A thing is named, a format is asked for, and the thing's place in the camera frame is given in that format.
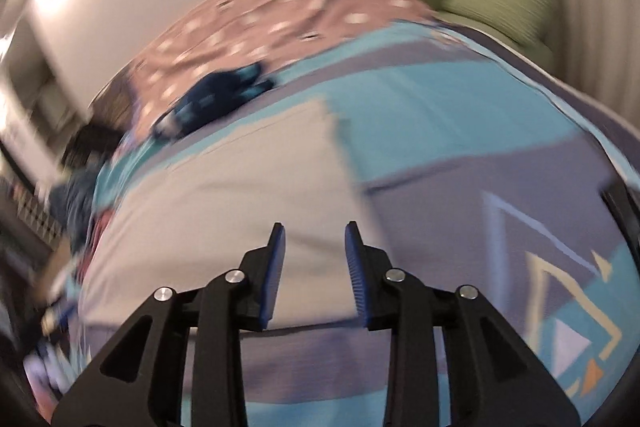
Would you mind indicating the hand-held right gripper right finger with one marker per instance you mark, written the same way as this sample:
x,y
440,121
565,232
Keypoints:
x,y
357,267

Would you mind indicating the white t-shirt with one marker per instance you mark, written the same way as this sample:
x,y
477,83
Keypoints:
x,y
225,207

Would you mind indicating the navy star print cloth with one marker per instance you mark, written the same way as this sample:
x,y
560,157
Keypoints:
x,y
210,99

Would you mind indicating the dark blue cloth pile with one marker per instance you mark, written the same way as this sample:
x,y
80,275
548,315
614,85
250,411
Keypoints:
x,y
75,202

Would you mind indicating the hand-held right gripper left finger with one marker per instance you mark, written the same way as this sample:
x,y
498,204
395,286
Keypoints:
x,y
272,267

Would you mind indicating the blue grey patterned bed sheet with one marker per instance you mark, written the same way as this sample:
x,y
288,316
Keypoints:
x,y
450,117

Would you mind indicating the pink polka dot blanket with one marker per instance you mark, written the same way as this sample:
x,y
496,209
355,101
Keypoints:
x,y
300,7

